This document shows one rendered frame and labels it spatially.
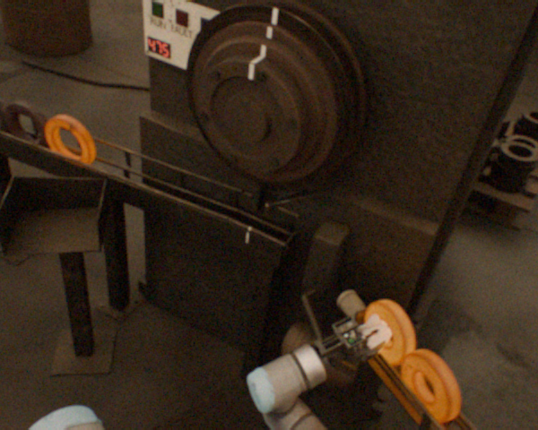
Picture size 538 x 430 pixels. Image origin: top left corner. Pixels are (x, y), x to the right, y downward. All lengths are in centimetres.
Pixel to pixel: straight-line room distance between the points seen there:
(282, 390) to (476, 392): 121
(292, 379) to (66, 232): 86
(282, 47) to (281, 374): 73
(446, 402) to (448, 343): 117
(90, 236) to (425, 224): 97
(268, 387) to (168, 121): 90
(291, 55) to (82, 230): 87
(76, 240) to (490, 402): 159
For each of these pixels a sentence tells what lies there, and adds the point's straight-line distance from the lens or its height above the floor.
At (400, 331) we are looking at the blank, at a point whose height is 78.
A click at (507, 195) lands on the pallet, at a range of 317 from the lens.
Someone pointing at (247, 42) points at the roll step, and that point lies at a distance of 130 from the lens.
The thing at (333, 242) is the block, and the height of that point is 80.
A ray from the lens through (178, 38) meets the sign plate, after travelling 164.
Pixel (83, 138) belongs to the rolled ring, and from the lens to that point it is 192.
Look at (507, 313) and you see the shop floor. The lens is 271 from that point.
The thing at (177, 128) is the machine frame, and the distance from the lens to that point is 174.
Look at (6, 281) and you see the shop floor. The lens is 253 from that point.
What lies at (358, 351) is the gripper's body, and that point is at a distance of 135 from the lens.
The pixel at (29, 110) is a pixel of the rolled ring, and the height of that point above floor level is 77.
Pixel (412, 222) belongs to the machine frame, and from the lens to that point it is 151.
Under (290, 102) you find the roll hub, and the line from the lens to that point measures 124.
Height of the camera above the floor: 176
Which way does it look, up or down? 39 degrees down
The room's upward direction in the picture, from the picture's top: 8 degrees clockwise
